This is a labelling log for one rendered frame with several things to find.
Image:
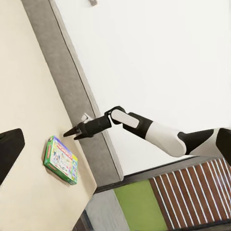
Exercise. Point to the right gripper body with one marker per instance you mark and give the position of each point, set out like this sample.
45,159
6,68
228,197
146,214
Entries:
91,128

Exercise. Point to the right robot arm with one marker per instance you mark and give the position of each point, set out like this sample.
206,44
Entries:
171,140

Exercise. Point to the door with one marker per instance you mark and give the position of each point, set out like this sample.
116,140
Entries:
191,194

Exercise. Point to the bed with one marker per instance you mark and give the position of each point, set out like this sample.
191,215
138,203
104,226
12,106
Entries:
44,92

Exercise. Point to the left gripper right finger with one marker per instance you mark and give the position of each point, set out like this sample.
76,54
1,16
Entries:
223,142

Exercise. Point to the board game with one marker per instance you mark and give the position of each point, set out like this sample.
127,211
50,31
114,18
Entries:
61,161

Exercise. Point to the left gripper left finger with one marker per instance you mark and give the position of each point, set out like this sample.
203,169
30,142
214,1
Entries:
11,144

